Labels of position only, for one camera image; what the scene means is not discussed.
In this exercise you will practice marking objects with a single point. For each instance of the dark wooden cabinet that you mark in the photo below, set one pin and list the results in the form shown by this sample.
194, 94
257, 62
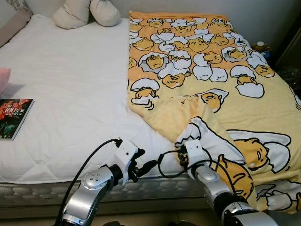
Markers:
292, 42

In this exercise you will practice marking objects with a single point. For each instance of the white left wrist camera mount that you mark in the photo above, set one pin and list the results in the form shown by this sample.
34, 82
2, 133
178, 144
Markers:
126, 153

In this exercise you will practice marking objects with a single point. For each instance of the dark red green book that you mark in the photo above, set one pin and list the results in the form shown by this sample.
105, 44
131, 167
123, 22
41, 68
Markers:
14, 117

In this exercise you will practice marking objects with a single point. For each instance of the pink plush pillow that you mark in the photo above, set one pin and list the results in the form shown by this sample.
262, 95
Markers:
3, 80

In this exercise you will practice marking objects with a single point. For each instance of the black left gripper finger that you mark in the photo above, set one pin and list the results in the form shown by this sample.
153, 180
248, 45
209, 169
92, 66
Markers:
140, 155
148, 167

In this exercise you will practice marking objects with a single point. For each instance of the small brown bear toy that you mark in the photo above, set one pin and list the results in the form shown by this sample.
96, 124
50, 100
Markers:
260, 47

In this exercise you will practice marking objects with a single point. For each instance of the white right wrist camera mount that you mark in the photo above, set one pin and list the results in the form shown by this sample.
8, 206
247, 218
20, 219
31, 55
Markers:
195, 153

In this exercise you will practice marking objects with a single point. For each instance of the white quilted mattress pad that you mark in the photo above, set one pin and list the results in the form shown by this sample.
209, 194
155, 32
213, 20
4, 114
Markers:
70, 70

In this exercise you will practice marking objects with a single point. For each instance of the yellow cartoon egg blanket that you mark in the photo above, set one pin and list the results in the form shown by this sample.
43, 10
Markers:
211, 61

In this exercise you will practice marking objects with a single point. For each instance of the grey quilted mattress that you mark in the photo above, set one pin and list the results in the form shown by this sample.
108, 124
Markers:
155, 191

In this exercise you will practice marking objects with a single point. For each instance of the large grey floral printed pillow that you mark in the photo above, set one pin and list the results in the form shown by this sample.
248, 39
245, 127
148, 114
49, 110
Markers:
11, 28

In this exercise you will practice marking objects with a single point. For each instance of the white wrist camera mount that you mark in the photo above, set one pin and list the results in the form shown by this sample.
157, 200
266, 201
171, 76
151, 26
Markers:
195, 153
126, 153

